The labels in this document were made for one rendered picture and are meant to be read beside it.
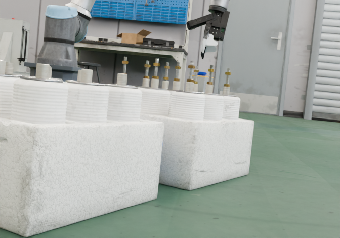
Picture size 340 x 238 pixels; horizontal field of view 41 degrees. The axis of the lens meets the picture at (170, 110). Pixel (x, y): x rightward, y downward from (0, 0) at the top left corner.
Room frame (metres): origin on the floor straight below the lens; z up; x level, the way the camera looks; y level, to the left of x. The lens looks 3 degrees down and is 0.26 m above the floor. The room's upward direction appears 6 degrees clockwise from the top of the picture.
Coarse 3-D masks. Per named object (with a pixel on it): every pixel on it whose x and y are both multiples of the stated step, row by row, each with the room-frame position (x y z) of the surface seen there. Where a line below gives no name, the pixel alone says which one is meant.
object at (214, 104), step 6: (210, 96) 1.32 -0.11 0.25; (216, 96) 1.33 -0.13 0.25; (222, 96) 1.35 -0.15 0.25; (210, 102) 1.32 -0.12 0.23; (216, 102) 1.32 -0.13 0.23; (222, 102) 1.34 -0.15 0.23; (204, 108) 1.32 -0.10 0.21; (210, 108) 1.32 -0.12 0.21; (216, 108) 1.33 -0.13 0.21; (222, 108) 1.35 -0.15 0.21; (204, 114) 1.32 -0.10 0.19; (210, 114) 1.32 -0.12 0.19; (216, 114) 1.33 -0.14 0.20; (222, 114) 1.35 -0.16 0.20; (216, 120) 1.33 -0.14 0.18
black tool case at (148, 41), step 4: (144, 40) 6.00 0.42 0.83; (148, 40) 6.00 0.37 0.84; (152, 40) 6.00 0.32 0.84; (156, 40) 6.01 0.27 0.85; (160, 40) 6.01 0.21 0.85; (164, 40) 6.02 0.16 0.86; (144, 44) 6.00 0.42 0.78; (148, 44) 6.00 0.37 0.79; (152, 44) 6.00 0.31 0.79; (156, 44) 6.00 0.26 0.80; (160, 44) 5.99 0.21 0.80; (164, 44) 6.02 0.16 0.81; (168, 44) 6.00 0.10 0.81; (172, 44) 6.02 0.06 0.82
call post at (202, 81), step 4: (192, 76) 1.70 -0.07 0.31; (200, 76) 1.68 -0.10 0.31; (200, 80) 1.68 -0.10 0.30; (204, 80) 1.67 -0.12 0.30; (212, 80) 1.72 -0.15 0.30; (200, 84) 1.68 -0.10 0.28; (204, 84) 1.67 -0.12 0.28; (200, 88) 1.67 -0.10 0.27; (204, 88) 1.67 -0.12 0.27; (204, 92) 1.68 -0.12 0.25
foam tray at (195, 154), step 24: (168, 120) 1.21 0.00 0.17; (240, 120) 1.43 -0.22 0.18; (168, 144) 1.20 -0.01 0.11; (192, 144) 1.16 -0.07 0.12; (216, 144) 1.27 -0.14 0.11; (240, 144) 1.41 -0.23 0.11; (168, 168) 1.20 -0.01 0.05; (192, 168) 1.16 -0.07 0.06; (216, 168) 1.28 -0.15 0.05; (240, 168) 1.43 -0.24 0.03
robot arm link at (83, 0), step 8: (72, 0) 1.85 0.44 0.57; (80, 0) 1.84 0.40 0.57; (88, 0) 1.85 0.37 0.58; (80, 8) 1.84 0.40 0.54; (88, 8) 1.86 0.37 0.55; (80, 16) 1.83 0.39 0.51; (88, 16) 1.85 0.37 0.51; (80, 24) 1.82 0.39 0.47; (80, 32) 1.84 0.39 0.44; (80, 40) 1.90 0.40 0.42
